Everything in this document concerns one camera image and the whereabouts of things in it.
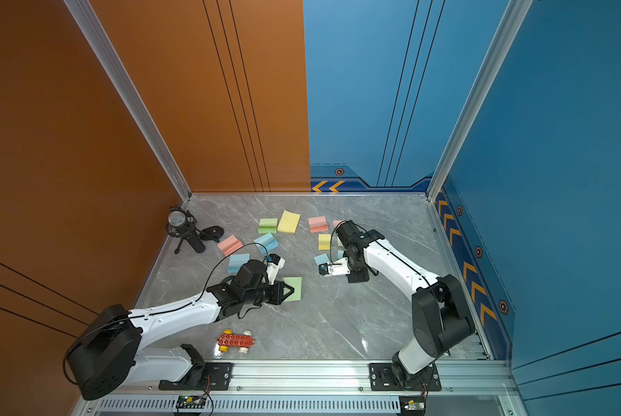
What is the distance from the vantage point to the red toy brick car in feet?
2.59

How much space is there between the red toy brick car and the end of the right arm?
1.20 ft

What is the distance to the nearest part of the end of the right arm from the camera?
63 cm
